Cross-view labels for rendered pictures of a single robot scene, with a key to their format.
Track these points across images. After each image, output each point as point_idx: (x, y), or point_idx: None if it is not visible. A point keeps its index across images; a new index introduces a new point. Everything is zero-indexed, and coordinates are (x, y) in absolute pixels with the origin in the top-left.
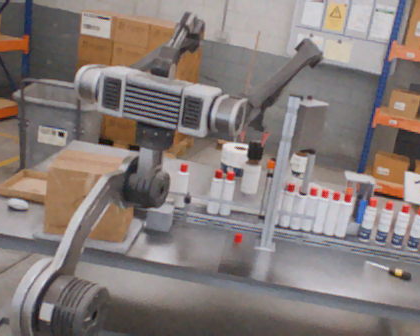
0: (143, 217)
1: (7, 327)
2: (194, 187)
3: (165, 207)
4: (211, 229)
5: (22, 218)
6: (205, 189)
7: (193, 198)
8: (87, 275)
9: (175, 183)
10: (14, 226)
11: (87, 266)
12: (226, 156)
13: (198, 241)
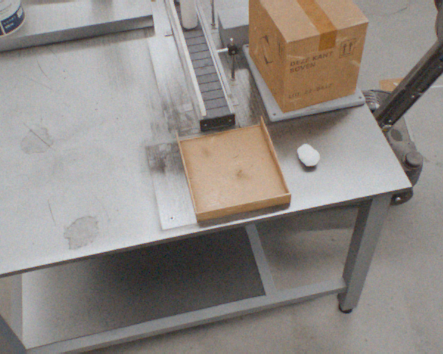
0: (222, 57)
1: (222, 350)
2: (70, 56)
3: (231, 15)
4: (203, 4)
5: (330, 137)
6: (69, 45)
7: (173, 9)
8: (131, 267)
9: (70, 76)
10: (355, 130)
11: (105, 281)
12: (8, 2)
13: (243, 4)
